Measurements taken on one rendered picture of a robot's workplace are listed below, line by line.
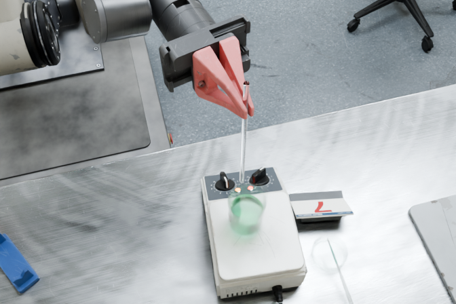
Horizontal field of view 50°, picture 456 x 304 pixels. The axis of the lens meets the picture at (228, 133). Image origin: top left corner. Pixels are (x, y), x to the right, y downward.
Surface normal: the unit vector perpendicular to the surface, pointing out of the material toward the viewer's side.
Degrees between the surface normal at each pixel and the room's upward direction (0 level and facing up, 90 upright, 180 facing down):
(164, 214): 0
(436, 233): 0
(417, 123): 0
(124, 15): 54
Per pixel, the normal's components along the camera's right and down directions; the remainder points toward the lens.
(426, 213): 0.00, -0.55
